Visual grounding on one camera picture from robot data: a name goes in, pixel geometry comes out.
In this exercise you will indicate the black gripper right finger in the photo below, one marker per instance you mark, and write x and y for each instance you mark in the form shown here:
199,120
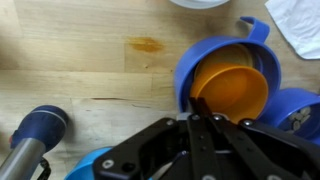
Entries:
204,109

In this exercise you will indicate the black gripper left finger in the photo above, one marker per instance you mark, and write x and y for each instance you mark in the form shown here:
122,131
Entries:
194,106

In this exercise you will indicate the orange plastic bowl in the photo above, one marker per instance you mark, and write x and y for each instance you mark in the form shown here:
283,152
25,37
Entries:
237,91

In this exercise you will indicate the clear plastic container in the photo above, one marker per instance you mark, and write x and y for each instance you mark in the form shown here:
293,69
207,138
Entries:
199,4

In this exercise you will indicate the white paper napkin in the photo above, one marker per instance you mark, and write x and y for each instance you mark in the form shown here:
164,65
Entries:
299,23

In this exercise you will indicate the blue bowl with handle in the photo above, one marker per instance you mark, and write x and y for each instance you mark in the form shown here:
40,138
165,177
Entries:
250,51

